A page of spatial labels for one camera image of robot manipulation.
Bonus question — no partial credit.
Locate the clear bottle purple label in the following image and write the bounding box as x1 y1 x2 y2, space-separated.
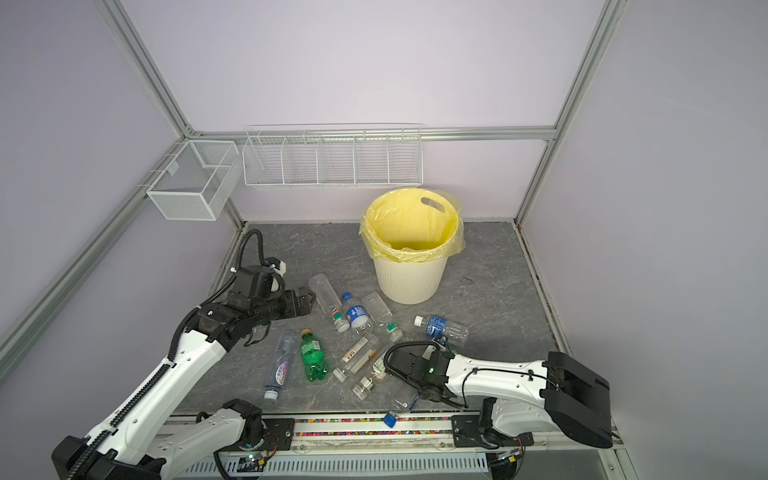
263 331 297 402

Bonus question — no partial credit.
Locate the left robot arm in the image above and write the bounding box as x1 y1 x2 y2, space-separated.
51 229 315 479

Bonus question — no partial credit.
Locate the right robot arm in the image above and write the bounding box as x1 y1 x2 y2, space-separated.
383 341 614 449

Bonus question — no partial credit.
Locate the white plastic waste bin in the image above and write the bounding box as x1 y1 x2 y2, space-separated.
371 257 450 305

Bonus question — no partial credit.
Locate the yellow plastic bin liner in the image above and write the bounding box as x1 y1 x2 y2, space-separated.
360 187 465 264

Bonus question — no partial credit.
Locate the blue label bottle white cap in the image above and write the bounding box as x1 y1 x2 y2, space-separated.
414 315 469 347

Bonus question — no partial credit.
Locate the clear bottle yellow white label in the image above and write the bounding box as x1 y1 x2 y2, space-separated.
333 334 381 383

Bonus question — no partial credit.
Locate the clear bottle green neck label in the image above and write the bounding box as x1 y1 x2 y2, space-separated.
363 292 403 343

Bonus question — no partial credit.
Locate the clear bottle green white label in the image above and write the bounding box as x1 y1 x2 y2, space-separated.
352 354 388 401

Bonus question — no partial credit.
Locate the clear bottle red green label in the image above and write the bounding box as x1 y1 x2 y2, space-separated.
308 274 350 333

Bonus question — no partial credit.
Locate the green bottle left yellow cap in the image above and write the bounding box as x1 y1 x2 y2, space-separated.
300 329 328 382

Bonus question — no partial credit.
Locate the clear bottle blue label cap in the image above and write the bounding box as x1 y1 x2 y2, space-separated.
342 292 372 334

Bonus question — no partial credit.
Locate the small white mesh basket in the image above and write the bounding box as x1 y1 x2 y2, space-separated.
147 140 242 221

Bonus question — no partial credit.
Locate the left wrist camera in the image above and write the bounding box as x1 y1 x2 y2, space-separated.
265 257 287 276

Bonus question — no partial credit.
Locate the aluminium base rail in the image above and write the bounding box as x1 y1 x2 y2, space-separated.
143 409 637 480

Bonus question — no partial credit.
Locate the long white wire basket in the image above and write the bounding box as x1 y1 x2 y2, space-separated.
242 123 424 188

